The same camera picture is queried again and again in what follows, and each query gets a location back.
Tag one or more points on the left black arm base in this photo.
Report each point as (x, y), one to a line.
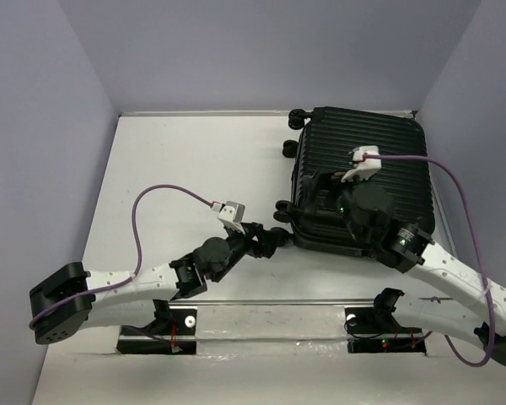
(172, 337)

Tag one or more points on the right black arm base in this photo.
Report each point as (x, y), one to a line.
(367, 333)

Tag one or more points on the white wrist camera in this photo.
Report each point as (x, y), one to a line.
(365, 164)
(231, 215)

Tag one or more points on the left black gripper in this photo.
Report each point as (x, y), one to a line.
(266, 240)

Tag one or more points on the black hard-shell suitcase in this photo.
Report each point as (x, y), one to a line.
(328, 135)

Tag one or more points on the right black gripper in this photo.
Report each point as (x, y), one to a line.
(320, 180)

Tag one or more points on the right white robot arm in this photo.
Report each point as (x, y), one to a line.
(475, 310)

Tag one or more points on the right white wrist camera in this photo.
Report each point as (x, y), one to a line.
(365, 164)

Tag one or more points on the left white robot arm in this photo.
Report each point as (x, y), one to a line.
(68, 299)

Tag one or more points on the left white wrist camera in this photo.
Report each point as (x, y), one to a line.
(231, 215)

